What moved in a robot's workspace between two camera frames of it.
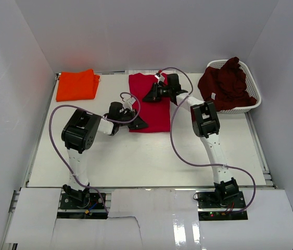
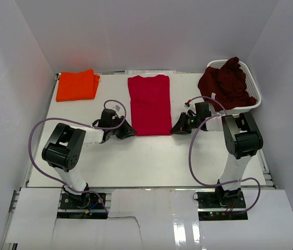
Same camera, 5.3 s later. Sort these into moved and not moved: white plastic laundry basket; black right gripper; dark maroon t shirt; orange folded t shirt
Moved: black right gripper
Not moved: dark maroon t shirt; orange folded t shirt; white plastic laundry basket
